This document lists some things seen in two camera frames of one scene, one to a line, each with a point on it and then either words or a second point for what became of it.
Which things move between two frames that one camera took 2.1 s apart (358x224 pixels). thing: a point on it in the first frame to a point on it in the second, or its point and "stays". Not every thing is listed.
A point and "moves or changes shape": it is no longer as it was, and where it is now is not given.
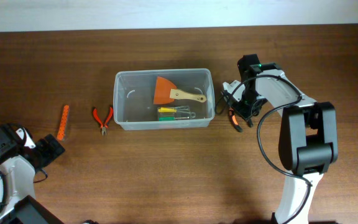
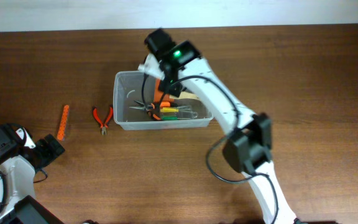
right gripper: x=243 y=111 to x=173 y=89
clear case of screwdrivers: x=171 y=113 stays
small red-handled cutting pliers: x=105 y=126 stays
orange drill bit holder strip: x=64 y=120 stays
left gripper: x=52 y=147 stays
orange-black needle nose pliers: x=234 y=120 moves or changes shape
